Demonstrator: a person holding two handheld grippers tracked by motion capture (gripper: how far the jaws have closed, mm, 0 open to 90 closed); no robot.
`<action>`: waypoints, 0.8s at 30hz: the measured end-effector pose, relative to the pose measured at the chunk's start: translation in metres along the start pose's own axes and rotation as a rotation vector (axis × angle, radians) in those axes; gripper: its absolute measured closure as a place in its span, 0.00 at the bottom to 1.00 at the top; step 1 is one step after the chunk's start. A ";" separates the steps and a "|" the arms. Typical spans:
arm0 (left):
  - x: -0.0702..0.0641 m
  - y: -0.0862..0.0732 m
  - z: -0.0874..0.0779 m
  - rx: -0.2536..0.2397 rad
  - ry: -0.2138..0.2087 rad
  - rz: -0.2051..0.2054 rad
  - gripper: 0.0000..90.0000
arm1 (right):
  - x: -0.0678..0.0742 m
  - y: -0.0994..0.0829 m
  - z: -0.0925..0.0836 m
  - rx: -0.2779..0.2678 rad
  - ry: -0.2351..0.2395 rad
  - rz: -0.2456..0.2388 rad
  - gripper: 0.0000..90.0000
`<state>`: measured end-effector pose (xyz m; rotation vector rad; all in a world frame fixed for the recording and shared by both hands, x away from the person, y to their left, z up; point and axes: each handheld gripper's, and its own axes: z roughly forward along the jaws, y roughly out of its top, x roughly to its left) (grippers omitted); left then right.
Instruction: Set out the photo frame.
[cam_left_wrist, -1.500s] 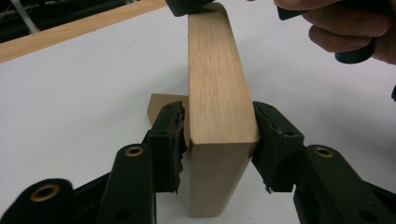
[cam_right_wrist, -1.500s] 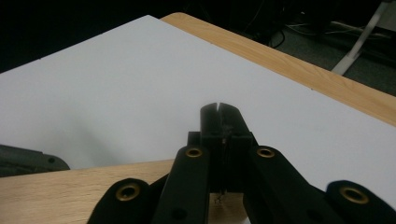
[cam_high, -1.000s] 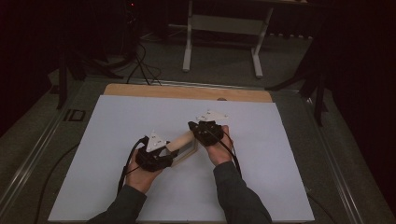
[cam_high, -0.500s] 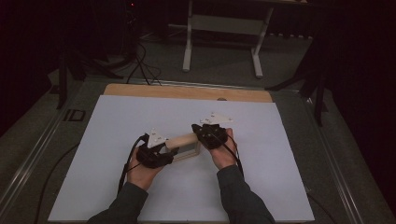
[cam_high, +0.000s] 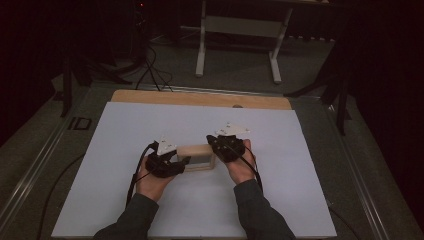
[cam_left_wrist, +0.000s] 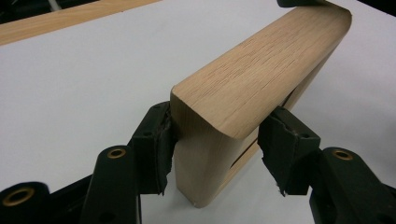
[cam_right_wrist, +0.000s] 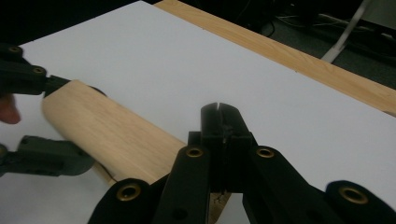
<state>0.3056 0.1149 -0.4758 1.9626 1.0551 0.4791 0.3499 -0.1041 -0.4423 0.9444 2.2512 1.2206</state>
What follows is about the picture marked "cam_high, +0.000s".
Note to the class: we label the black rectangular bracket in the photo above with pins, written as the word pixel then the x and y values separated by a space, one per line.
pixel 80 123

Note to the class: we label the black tripod stand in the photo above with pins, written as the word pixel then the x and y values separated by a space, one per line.
pixel 341 100
pixel 66 86

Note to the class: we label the person's left hand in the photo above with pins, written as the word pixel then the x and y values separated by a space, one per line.
pixel 151 188

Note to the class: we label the person's right hand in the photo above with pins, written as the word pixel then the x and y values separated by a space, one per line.
pixel 240 171

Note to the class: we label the wooden table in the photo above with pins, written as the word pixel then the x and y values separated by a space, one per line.
pixel 200 99

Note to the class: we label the white table sheet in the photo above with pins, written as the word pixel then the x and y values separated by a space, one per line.
pixel 133 126

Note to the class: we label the white metal desk frame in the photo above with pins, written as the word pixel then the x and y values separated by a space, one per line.
pixel 238 26

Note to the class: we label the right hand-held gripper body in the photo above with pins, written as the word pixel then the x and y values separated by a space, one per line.
pixel 230 148

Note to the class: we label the square wooden picture frame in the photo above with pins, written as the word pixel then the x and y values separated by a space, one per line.
pixel 195 150

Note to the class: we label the dark equipment stand red light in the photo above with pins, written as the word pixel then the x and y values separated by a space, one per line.
pixel 141 30

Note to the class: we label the metal floor rail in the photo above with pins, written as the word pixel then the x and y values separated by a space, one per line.
pixel 30 181
pixel 360 180
pixel 216 90

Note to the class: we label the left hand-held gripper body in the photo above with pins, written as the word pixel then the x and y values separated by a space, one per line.
pixel 161 166

